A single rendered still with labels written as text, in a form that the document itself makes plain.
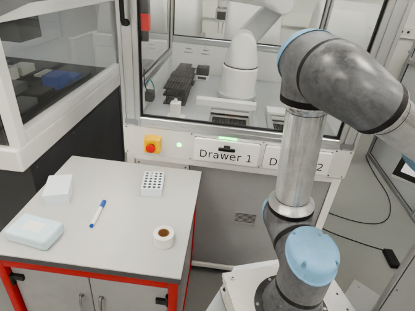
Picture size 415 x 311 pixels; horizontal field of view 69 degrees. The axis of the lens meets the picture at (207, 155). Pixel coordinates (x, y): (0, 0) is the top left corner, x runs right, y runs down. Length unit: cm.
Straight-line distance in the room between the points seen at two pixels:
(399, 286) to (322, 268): 106
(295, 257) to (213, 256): 117
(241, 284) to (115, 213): 54
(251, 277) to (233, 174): 64
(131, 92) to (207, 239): 90
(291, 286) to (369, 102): 43
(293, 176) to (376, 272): 169
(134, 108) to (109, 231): 53
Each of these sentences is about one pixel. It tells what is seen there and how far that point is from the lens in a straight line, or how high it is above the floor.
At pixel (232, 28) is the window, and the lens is 120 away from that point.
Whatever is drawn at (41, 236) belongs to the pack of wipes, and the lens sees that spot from 110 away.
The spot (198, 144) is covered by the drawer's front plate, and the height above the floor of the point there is 90.
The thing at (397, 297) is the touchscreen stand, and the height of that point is 34.
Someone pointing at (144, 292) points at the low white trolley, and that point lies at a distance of 112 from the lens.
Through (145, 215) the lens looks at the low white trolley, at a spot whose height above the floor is 76.
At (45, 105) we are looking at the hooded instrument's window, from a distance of 153.
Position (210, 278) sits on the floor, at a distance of 193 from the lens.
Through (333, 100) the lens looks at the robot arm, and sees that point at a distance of 51.
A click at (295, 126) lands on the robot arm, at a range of 65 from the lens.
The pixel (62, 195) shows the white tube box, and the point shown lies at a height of 80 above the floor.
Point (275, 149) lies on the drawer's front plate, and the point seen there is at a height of 92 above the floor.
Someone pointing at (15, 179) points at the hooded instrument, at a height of 70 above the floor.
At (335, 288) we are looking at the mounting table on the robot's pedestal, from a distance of 108.
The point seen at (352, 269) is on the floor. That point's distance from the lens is 227.
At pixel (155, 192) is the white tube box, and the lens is 123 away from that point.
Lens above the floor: 155
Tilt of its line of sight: 31 degrees down
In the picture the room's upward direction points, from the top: 6 degrees clockwise
